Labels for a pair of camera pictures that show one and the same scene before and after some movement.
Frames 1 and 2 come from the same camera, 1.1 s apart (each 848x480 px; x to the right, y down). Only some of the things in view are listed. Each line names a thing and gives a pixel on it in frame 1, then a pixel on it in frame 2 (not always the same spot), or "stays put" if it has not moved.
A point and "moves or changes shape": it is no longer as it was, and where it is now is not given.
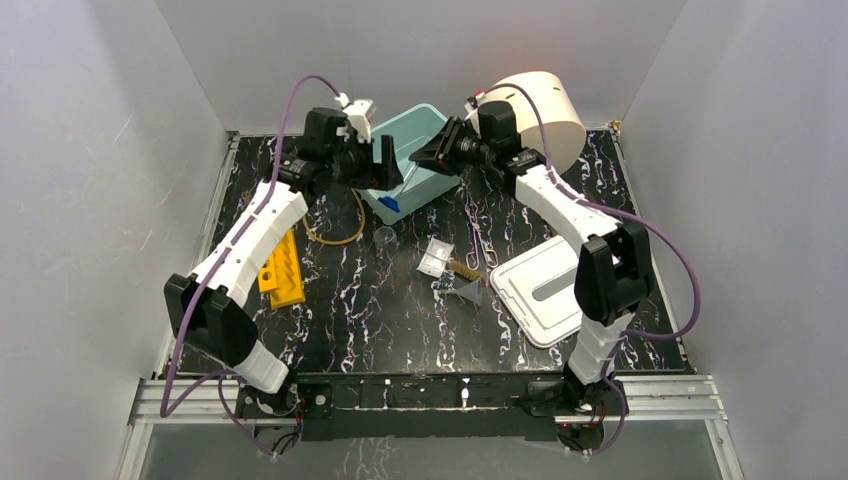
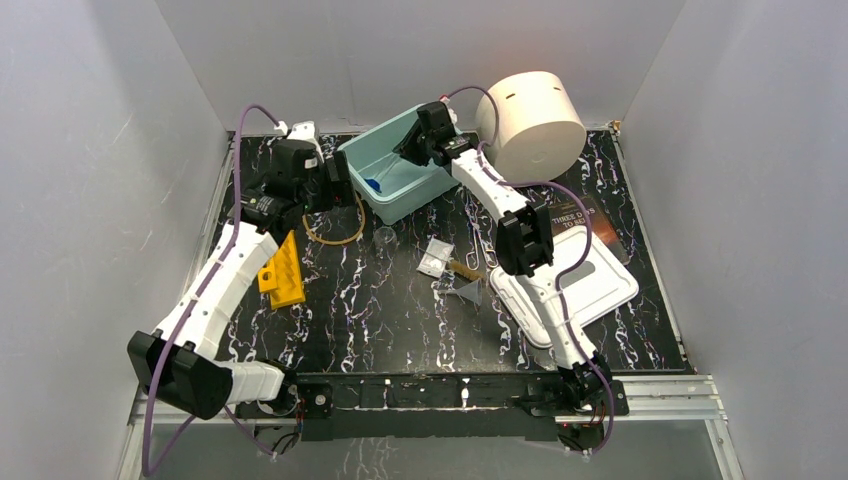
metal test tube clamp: (472, 257) stays put
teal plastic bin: (421, 185) stays put
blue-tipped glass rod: (394, 202) moves or changes shape
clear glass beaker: (385, 243) stays put
